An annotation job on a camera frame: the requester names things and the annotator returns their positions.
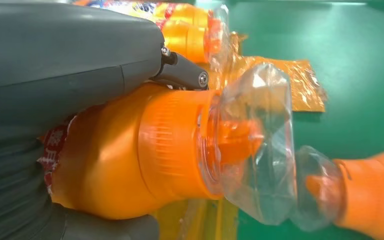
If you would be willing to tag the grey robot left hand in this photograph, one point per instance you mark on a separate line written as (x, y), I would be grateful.
(62, 59)

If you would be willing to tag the orange detergent bottle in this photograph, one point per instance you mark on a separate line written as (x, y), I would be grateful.
(129, 159)
(185, 43)
(178, 11)
(377, 192)

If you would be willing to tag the yellow taped cardboard sheet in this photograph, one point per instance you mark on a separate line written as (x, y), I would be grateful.
(298, 82)

